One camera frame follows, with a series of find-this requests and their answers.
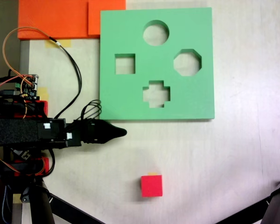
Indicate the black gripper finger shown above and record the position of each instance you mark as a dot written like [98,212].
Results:
[117,132]

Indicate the red square block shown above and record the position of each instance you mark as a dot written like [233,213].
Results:
[151,186]

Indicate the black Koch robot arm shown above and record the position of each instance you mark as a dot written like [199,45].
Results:
[18,131]

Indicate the yellow tape square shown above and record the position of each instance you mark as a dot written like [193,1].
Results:
[44,93]
[16,198]

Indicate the large orange foam block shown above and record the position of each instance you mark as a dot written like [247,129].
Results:
[52,19]

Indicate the green shape sorting board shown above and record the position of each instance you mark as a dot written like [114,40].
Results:
[121,98]

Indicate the yellow tape marker strip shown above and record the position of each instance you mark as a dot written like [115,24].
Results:
[152,173]

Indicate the small black circuit board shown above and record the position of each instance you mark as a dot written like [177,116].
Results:
[22,154]

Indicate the circuit board with green terminal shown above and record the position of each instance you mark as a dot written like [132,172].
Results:
[29,89]

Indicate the thick black tripod leg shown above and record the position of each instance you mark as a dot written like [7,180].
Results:
[278,205]
[40,205]

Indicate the wide yellow tape strip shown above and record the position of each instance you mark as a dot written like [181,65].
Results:
[65,43]

